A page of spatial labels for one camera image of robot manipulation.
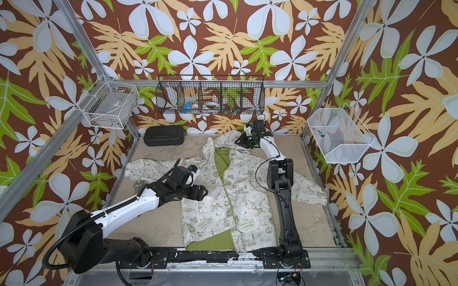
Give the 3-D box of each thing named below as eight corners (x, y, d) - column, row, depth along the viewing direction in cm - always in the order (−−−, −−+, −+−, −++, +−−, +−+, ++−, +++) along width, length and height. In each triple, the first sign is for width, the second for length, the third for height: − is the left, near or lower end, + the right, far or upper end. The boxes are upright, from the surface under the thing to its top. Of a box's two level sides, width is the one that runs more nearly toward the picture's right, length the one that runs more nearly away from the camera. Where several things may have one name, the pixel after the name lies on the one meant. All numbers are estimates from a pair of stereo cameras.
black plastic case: (145, 148, 117) (140, 140, 111) (151, 132, 126) (147, 124, 120) (181, 147, 117) (179, 140, 111) (185, 132, 126) (183, 124, 120)
